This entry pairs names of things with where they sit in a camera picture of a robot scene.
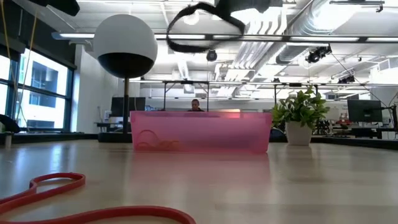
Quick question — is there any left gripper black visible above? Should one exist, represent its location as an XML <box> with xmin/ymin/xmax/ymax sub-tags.
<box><xmin>29</xmin><ymin>0</ymin><xmax>81</xmax><ymax>16</ymax></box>

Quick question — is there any wide black rubber band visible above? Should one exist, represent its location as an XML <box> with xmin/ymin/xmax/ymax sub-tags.
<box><xmin>165</xmin><ymin>1</ymin><xmax>247</xmax><ymax>54</ymax></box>

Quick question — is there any pink translucent plastic bin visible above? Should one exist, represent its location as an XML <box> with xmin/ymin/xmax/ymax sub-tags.
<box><xmin>129</xmin><ymin>111</ymin><xmax>273</xmax><ymax>154</ymax></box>

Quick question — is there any thin red rubber band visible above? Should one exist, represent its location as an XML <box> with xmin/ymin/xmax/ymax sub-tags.
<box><xmin>0</xmin><ymin>172</ymin><xmax>197</xmax><ymax>224</ymax></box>

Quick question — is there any long ceiling light bar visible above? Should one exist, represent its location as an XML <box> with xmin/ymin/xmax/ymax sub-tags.
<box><xmin>52</xmin><ymin>32</ymin><xmax>398</xmax><ymax>44</ymax></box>

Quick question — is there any white globe table lamp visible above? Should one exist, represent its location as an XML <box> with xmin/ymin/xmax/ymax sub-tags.
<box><xmin>92</xmin><ymin>14</ymin><xmax>159</xmax><ymax>144</ymax></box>

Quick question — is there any black ceiling spotlight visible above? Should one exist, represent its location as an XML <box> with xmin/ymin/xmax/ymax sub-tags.
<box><xmin>337</xmin><ymin>75</ymin><xmax>356</xmax><ymax>85</ymax></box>
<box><xmin>305</xmin><ymin>44</ymin><xmax>333</xmax><ymax>64</ymax></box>

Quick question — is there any person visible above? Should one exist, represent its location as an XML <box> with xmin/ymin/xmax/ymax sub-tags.
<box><xmin>187</xmin><ymin>98</ymin><xmax>205</xmax><ymax>113</ymax></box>

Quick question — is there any black computer monitor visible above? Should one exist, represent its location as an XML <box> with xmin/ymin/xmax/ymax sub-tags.
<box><xmin>347</xmin><ymin>99</ymin><xmax>384</xmax><ymax>123</ymax></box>
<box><xmin>111</xmin><ymin>96</ymin><xmax>147</xmax><ymax>118</ymax></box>

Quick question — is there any black curved chair back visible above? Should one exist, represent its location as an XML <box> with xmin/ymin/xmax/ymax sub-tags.
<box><xmin>0</xmin><ymin>113</ymin><xmax>22</xmax><ymax>134</ymax></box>

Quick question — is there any green plant in white pot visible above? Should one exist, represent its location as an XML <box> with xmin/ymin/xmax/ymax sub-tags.
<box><xmin>271</xmin><ymin>85</ymin><xmax>331</xmax><ymax>147</ymax></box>

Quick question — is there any yellow hanging cable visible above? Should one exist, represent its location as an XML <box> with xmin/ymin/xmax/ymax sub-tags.
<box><xmin>0</xmin><ymin>0</ymin><xmax>12</xmax><ymax>68</ymax></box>
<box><xmin>14</xmin><ymin>12</ymin><xmax>39</xmax><ymax>121</ymax></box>

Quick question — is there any black ceiling dome camera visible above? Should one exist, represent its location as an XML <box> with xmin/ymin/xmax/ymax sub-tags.
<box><xmin>205</xmin><ymin>49</ymin><xmax>218</xmax><ymax>63</ymax></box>

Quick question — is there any silver ceiling duct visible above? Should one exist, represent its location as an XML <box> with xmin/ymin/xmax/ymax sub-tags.
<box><xmin>275</xmin><ymin>0</ymin><xmax>354</xmax><ymax>65</ymax></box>

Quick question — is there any black metal rig frame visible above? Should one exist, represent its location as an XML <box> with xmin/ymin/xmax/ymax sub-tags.
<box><xmin>272</xmin><ymin>82</ymin><xmax>320</xmax><ymax>105</ymax></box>
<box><xmin>162</xmin><ymin>80</ymin><xmax>210</xmax><ymax>112</ymax></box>

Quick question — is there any black aluminium table frame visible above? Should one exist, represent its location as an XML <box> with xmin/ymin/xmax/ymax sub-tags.
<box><xmin>0</xmin><ymin>132</ymin><xmax>398</xmax><ymax>151</ymax></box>

